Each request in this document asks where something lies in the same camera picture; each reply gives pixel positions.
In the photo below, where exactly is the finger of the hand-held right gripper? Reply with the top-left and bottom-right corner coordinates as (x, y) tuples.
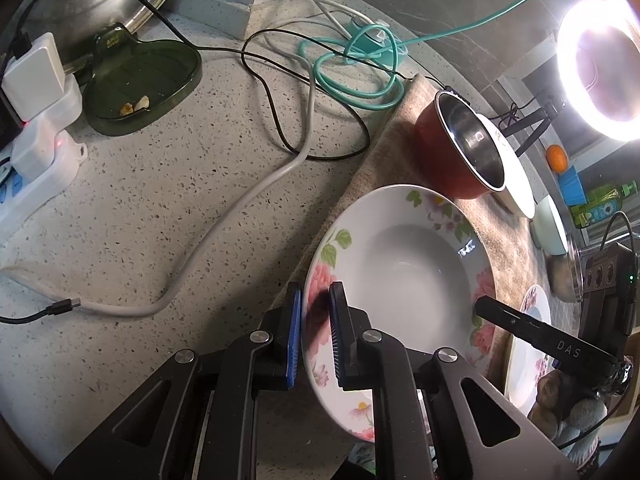
(475, 295), (621, 387)

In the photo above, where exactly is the thin white cable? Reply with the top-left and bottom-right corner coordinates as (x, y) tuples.
(270, 0), (361, 56)

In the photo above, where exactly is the plain steel bowl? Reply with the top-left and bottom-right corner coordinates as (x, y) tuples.
(545, 250), (586, 303)

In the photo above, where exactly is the thick white cable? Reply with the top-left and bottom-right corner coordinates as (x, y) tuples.
(0, 50), (321, 319)

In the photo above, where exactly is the white ring light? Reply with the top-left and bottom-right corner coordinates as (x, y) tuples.
(556, 0), (640, 142)

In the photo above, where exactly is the red steel bowl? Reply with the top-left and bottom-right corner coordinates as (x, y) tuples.
(412, 90), (506, 201)

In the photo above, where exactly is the teal cable reel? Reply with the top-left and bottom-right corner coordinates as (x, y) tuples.
(350, 17), (408, 68)

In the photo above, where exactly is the person's right hand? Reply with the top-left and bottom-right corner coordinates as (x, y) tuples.
(530, 370), (613, 448)

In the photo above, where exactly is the black camera cable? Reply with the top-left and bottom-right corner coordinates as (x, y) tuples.
(597, 211), (638, 336)

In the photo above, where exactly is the green dish soap bottle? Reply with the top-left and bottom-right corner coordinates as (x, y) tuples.
(570, 182), (640, 231)

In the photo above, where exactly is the small floral plate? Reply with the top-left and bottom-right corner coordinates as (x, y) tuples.
(502, 284), (552, 413)

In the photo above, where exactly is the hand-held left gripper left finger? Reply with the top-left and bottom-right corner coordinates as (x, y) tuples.
(52, 281), (303, 480)

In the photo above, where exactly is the orange fruit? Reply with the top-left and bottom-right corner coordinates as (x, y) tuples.
(546, 145), (569, 172)

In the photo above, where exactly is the light blue bowl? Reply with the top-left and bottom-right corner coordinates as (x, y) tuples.
(531, 194), (570, 257)

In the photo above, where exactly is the thin black cable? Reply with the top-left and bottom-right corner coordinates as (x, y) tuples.
(10, 0), (461, 162)

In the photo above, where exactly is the white power strip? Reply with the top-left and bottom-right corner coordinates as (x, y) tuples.
(0, 130), (90, 246)

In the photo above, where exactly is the beige checked cloth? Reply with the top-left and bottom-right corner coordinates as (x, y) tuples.
(300, 74), (551, 391)

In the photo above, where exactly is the black usb cable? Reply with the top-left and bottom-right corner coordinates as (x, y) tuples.
(0, 299), (82, 325)

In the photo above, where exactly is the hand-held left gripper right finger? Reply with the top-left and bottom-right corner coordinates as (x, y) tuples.
(327, 281), (581, 480)

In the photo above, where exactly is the teal cable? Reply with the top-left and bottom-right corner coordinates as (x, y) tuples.
(299, 0), (573, 111)

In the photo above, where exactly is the blue ribbed cup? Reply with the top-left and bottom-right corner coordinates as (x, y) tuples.
(557, 167), (586, 206)

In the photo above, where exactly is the large steel pot lid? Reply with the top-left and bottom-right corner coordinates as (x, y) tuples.
(25, 0), (193, 73)

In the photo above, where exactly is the large pink floral plate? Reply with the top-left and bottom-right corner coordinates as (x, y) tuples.
(302, 185), (497, 443)

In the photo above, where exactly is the white plug adapter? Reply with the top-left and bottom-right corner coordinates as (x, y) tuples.
(10, 77), (83, 181)

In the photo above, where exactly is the dark green soap dish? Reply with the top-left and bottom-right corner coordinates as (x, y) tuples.
(82, 22), (203, 137)

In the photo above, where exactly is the white square charger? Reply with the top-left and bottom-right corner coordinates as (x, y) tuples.
(2, 32), (66, 116)

